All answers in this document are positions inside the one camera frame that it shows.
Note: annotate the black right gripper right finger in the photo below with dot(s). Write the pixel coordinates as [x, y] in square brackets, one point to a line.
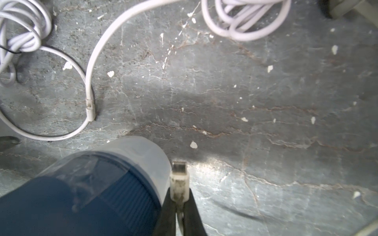
[192, 223]

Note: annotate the blue meat grinder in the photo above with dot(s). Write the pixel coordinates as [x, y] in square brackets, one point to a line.
[116, 189]

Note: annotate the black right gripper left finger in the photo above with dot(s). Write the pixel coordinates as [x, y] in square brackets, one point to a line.
[166, 222]

